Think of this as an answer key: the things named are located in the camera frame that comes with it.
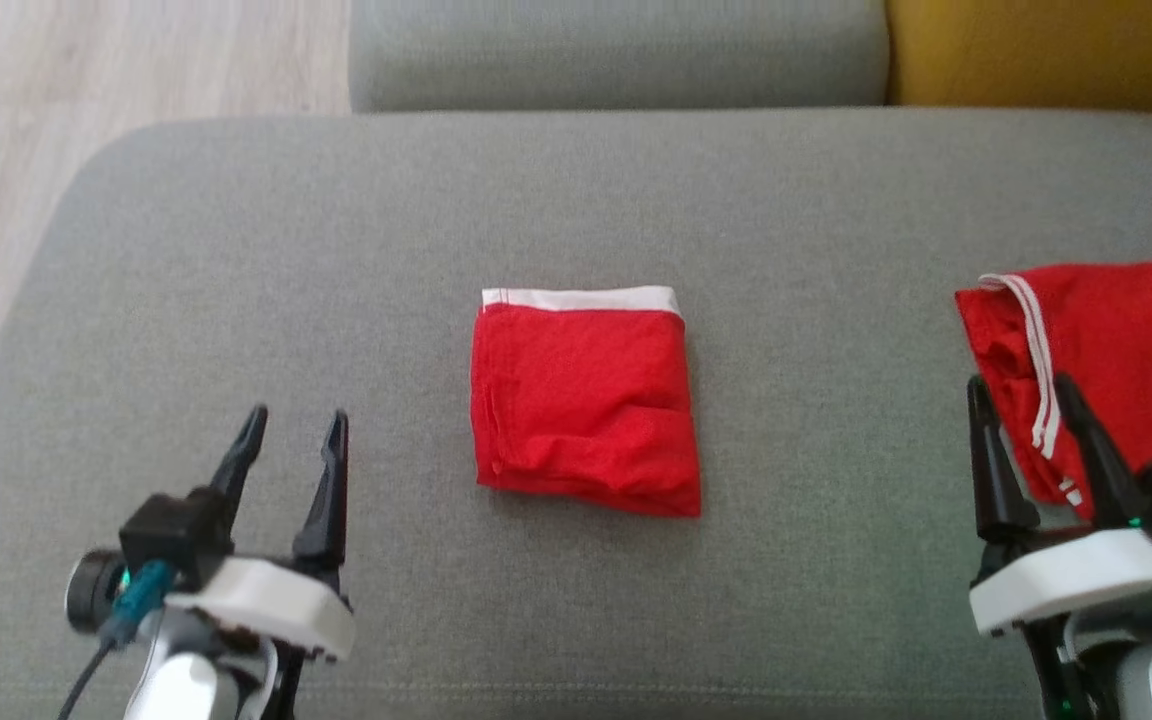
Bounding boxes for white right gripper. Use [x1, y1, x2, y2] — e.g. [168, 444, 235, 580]
[967, 372, 1152, 639]

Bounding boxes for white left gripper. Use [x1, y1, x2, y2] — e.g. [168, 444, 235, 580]
[164, 404, 357, 663]

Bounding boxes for red shorts with white drawstring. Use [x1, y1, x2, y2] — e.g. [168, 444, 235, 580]
[954, 256, 1152, 521]

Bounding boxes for red garment with white band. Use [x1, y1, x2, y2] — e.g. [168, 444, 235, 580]
[469, 285, 704, 519]

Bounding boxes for yellow sofa backrest cushion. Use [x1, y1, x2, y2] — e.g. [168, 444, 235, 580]
[884, 0, 1152, 116]

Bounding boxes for grey sofa seat cushion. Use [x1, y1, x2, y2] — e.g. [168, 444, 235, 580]
[348, 0, 892, 114]

